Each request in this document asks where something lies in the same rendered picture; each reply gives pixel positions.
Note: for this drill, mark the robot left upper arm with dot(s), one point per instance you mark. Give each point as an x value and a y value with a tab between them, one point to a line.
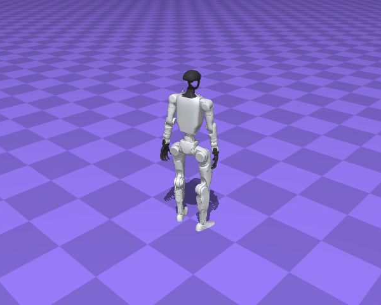
172	109

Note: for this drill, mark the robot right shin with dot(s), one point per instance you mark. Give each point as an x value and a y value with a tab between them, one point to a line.
203	203

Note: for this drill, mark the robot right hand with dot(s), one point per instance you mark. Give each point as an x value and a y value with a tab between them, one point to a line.
215	158

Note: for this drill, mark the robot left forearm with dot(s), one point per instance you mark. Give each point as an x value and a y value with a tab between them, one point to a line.
167	132

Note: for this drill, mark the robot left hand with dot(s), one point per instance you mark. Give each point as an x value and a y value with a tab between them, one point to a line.
164	151

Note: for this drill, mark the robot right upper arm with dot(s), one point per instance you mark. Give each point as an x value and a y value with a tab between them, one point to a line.
207	106

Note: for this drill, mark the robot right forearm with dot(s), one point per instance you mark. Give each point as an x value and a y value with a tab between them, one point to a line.
213	137

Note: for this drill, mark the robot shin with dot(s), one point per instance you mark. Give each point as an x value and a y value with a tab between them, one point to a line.
179	196
203	203

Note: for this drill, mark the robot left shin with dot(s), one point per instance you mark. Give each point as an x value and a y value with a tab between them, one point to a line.
179	196

